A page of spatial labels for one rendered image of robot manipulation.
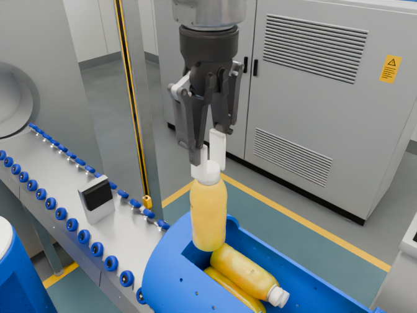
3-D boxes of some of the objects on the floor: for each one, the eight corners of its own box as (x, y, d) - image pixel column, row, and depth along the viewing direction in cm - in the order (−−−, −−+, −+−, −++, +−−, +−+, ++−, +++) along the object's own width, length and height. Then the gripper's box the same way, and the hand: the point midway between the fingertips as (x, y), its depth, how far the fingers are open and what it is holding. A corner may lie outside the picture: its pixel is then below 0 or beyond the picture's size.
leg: (61, 266, 203) (29, 194, 167) (66, 272, 200) (34, 199, 164) (53, 272, 200) (18, 199, 164) (57, 278, 197) (22, 204, 160)
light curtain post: (164, 275, 198) (121, -47, 100) (170, 281, 195) (133, -47, 97) (157, 282, 195) (104, -47, 96) (163, 287, 191) (116, -46, 93)
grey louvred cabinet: (197, 112, 378) (194, -28, 294) (386, 194, 260) (471, -1, 176) (162, 128, 345) (148, -23, 262) (360, 231, 227) (450, 15, 143)
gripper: (228, 8, 46) (223, 144, 60) (136, 30, 36) (155, 187, 50) (271, 16, 42) (255, 159, 56) (181, 43, 32) (189, 210, 46)
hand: (208, 156), depth 51 cm, fingers closed on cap, 4 cm apart
